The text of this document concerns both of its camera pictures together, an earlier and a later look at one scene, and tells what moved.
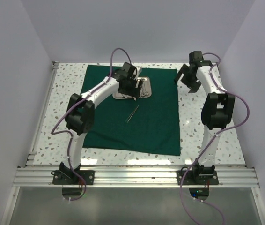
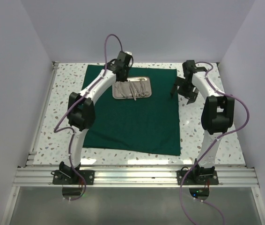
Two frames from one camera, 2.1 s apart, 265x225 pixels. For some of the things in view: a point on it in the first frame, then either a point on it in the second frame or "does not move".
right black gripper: x=194 y=86 → x=179 y=82
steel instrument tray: x=145 y=90 does not move
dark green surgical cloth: x=150 y=125 does not move
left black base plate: x=68 y=177 does not move
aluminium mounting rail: x=135 y=177 does not move
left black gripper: x=135 y=92 → x=125 y=78
